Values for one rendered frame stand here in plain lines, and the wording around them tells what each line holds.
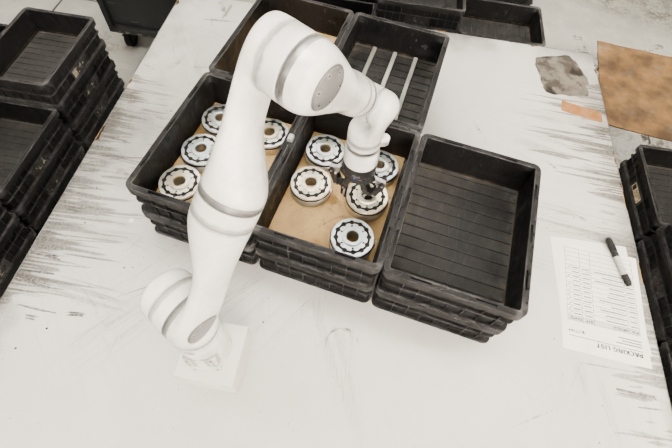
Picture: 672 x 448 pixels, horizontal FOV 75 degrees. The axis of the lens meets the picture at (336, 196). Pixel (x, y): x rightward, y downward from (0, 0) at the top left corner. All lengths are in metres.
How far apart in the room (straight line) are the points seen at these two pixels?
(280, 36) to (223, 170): 0.17
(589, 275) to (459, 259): 0.41
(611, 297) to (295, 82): 1.09
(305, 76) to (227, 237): 0.24
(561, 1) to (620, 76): 0.74
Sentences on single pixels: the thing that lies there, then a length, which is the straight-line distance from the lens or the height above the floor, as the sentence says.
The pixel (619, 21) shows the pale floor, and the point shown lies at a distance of 3.69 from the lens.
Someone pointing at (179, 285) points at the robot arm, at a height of 1.12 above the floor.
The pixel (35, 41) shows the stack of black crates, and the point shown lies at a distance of 2.31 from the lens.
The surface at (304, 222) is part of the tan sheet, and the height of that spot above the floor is 0.83.
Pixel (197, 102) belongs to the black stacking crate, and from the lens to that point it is 1.24.
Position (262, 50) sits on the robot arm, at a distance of 0.50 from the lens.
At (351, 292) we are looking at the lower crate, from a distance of 1.11.
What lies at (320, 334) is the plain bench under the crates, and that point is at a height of 0.70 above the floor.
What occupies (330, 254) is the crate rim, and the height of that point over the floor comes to 0.93.
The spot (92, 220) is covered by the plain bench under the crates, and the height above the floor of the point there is 0.70.
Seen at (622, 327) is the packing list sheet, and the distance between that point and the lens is 1.36.
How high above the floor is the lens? 1.77
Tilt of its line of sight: 58 degrees down
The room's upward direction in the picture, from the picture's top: 6 degrees clockwise
